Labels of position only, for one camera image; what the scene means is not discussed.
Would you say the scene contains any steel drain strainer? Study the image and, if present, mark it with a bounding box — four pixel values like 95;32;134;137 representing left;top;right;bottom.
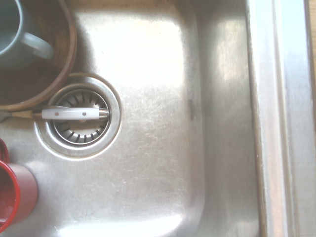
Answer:
34;73;122;159

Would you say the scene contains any grey ceramic mug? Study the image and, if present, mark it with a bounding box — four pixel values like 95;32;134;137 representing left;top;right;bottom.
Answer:
0;0;55;64

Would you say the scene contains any stainless steel double sink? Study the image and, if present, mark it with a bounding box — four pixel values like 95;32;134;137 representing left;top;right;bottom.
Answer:
0;0;312;237

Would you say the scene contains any red cup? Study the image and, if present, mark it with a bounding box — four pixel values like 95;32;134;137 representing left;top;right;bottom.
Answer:
0;138;39;227

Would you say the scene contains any brown wooden bowl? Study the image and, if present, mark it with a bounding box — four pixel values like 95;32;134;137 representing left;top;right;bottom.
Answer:
0;0;78;111

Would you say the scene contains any white handled table knife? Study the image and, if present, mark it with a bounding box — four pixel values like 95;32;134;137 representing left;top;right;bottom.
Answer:
0;105;110;123

